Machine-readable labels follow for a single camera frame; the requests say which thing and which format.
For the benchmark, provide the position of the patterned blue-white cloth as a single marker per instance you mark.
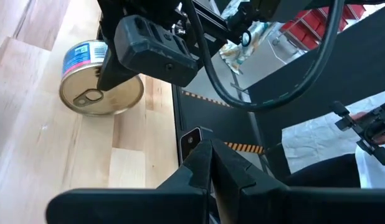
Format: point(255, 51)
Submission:
point(239, 53)

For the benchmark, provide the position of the person's hand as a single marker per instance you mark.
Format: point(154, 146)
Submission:
point(359, 115)

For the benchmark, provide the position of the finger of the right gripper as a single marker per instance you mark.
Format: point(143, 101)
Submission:
point(152, 53)

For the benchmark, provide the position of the large black panel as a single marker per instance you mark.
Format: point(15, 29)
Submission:
point(351, 68)

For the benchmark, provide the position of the red storage bin rack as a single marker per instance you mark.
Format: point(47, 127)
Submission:
point(304, 31)

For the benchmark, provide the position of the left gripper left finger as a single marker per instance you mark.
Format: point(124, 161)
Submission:
point(133, 207)

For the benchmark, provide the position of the small silver edge bracket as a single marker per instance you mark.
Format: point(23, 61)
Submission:
point(189, 141)

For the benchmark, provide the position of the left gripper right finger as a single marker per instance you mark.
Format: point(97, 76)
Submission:
point(289, 207)

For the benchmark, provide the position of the white crumpled sheet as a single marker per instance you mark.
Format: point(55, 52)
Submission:
point(317, 140)

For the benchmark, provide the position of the blue-label seafood can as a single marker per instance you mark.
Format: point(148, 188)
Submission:
point(124, 96)

